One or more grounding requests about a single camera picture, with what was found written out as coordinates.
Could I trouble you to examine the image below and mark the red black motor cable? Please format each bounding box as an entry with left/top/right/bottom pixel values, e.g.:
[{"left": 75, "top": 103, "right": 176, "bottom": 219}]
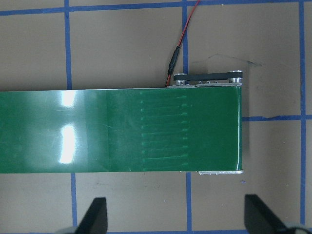
[{"left": 166, "top": 0, "right": 202, "bottom": 86}]

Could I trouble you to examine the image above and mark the green conveyor belt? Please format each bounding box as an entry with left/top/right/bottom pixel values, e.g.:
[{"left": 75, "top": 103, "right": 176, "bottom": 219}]
[{"left": 0, "top": 69, "right": 245, "bottom": 176}]

